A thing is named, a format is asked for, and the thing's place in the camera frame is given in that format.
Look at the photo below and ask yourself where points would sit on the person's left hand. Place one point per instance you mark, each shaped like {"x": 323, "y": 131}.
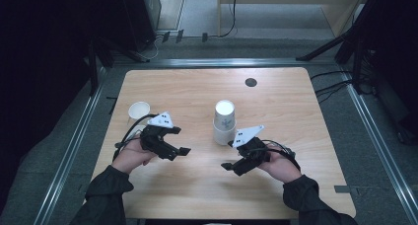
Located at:
{"x": 131, "y": 157}

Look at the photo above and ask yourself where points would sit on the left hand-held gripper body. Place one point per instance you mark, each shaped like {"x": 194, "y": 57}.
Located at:
{"x": 154, "y": 141}

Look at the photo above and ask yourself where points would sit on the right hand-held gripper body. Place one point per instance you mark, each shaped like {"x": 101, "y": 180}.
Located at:
{"x": 254, "y": 156}

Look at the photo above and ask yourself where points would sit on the metal floor rail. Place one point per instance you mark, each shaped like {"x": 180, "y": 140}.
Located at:
{"x": 69, "y": 159}
{"x": 230, "y": 62}
{"x": 378, "y": 136}

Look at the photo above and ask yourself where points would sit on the black tripod stand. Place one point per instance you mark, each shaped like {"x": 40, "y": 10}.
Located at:
{"x": 356, "y": 37}

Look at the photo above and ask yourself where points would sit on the black round table grommet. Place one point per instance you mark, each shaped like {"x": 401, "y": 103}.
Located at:
{"x": 251, "y": 82}

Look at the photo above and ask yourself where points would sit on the black metal stand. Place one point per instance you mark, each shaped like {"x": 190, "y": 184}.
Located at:
{"x": 95, "y": 63}

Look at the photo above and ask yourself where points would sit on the black cabinet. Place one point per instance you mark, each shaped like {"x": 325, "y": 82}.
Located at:
{"x": 138, "y": 17}

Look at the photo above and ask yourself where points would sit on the person's right hand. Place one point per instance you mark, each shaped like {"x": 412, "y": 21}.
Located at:
{"x": 282, "y": 167}

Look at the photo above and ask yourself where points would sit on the light wooden furniture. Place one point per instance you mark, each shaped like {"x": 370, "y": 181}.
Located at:
{"x": 338, "y": 8}

